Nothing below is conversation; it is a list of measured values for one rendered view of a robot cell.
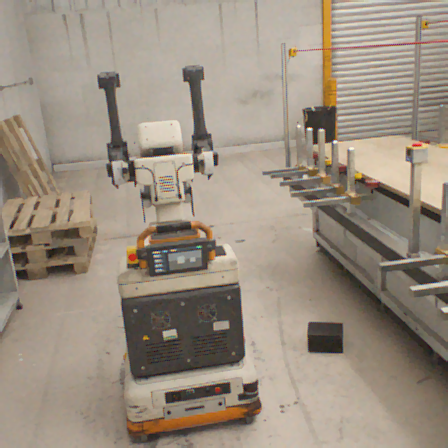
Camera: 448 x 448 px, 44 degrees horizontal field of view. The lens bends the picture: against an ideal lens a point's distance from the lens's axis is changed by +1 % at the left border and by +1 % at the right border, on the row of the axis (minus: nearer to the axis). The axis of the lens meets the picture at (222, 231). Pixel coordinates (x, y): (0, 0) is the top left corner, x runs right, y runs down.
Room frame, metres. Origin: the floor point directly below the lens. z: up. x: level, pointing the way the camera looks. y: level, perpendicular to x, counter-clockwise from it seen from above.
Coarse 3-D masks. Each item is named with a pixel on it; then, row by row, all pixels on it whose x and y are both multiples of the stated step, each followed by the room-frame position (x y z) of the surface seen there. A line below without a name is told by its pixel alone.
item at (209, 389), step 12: (192, 384) 2.14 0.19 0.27; (204, 384) 2.14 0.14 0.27; (216, 384) 2.15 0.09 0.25; (228, 384) 2.15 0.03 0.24; (240, 384) 2.16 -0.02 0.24; (156, 396) 2.11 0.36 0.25; (168, 396) 2.12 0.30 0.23; (180, 396) 2.12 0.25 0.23; (192, 396) 2.13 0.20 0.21; (204, 396) 2.14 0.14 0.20; (216, 396) 2.14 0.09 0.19
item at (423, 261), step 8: (432, 256) 2.08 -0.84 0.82; (440, 256) 2.07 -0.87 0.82; (384, 264) 2.03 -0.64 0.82; (392, 264) 2.03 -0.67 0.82; (400, 264) 2.03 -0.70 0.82; (408, 264) 2.04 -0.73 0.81; (416, 264) 2.04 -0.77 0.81; (424, 264) 2.05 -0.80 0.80; (432, 264) 2.05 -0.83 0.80; (440, 264) 2.06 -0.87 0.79
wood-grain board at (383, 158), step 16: (352, 144) 4.34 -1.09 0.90; (368, 144) 4.28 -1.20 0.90; (384, 144) 4.22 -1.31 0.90; (400, 144) 4.15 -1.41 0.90; (368, 160) 3.68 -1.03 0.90; (384, 160) 3.63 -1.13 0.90; (400, 160) 3.59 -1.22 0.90; (432, 160) 3.50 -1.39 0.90; (368, 176) 3.23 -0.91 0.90; (384, 176) 3.18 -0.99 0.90; (400, 176) 3.15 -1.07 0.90; (432, 176) 3.08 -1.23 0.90; (400, 192) 2.83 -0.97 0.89; (432, 192) 2.74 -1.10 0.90; (432, 208) 2.51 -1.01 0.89
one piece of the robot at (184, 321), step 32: (192, 224) 2.24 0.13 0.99; (128, 256) 2.18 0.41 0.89; (224, 256) 2.29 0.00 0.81; (128, 288) 2.18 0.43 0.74; (160, 288) 2.20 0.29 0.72; (192, 288) 2.23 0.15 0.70; (224, 288) 2.24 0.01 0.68; (128, 320) 2.18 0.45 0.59; (160, 320) 2.21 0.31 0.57; (192, 320) 2.22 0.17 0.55; (224, 320) 2.24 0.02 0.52; (128, 352) 2.19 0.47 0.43; (160, 352) 2.20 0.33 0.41; (192, 352) 2.22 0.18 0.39; (224, 352) 2.24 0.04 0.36
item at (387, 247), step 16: (320, 208) 3.53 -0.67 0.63; (336, 208) 3.27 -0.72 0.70; (352, 224) 2.98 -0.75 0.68; (368, 224) 2.91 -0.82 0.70; (368, 240) 2.77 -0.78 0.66; (384, 240) 2.63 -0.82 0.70; (384, 256) 2.58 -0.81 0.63; (400, 256) 2.42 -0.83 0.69; (416, 272) 2.27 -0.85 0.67; (432, 272) 2.19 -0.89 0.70
